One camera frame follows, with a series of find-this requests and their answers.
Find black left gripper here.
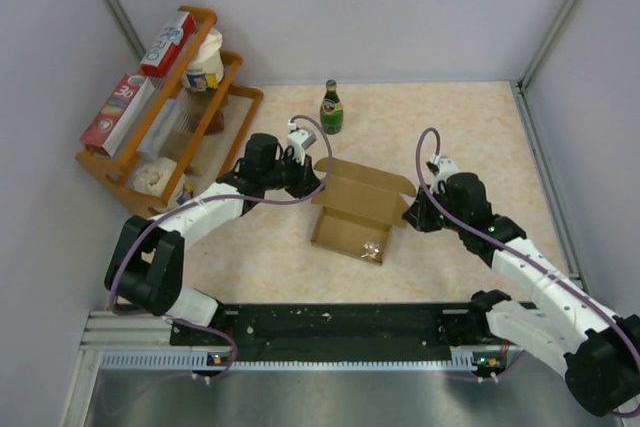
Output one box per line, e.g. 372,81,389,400
261,149,324,200

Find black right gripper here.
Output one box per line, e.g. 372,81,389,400
402,183,467,233

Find brown cardboard box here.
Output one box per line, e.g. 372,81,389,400
310,157,416,265

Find clear plastic wrapper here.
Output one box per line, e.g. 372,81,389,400
360,241,382,262

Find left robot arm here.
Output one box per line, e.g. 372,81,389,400
104,127,322,344

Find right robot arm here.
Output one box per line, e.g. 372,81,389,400
403,172,639,417

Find red white box upper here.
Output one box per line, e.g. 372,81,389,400
139,10,196,78

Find red white box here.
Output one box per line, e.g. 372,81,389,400
80,73,155,157
139,10,196,78

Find red white box lower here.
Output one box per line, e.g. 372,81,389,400
80,73,155,157

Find green glass bottle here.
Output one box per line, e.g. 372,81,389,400
320,79,344,135

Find orange wooden rack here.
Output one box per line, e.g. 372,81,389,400
76,6,263,216

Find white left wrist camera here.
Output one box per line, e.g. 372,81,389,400
285,120,317,164

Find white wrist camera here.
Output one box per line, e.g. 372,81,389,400
426,154,460,194
285,120,317,164

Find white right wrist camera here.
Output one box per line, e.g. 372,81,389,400
426,154,460,194

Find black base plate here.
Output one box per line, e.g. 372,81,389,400
169,302,501,363

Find grey cable duct rail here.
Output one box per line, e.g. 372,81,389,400
79,310,626,372

